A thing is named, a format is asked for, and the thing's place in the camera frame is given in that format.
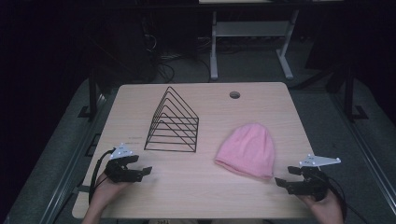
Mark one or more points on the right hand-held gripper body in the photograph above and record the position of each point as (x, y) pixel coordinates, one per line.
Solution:
(311, 185)

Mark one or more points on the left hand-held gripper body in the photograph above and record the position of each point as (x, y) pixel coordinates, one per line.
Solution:
(120, 172)

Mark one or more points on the pink knit beanie hat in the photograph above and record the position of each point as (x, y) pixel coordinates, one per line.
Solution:
(249, 151)

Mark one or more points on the person's right hand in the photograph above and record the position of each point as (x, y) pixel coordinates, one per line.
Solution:
(325, 208)

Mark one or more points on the black metal stand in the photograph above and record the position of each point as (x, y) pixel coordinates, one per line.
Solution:
(92, 93)
(351, 93)

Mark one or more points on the grey metal rail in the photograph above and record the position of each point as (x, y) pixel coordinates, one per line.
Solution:
(367, 152)
(70, 168)

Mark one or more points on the white metal desk frame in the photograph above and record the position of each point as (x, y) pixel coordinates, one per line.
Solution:
(249, 29)

